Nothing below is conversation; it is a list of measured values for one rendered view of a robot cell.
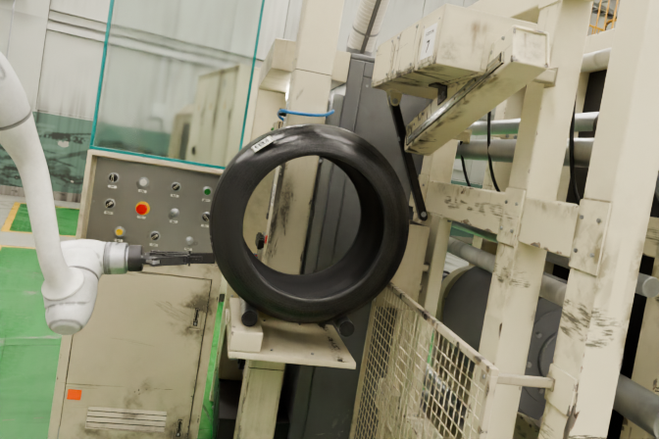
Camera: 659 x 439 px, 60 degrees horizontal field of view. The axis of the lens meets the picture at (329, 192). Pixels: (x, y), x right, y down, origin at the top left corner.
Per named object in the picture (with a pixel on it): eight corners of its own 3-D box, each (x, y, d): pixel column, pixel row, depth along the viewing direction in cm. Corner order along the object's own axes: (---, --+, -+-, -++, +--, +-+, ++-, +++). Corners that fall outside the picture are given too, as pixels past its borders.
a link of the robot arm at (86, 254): (111, 258, 167) (104, 292, 157) (54, 258, 164) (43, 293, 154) (107, 231, 160) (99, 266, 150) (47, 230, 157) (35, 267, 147)
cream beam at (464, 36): (368, 87, 195) (376, 45, 194) (436, 101, 200) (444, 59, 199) (432, 63, 136) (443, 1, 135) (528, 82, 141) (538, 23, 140)
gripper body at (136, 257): (126, 247, 156) (161, 247, 158) (130, 242, 164) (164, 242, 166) (126, 274, 157) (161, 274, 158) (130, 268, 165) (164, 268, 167)
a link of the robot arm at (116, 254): (110, 239, 164) (131, 239, 165) (110, 270, 164) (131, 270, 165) (104, 244, 155) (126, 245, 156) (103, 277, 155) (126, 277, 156)
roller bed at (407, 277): (361, 291, 215) (374, 214, 214) (398, 296, 218) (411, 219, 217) (375, 306, 196) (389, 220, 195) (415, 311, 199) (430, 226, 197)
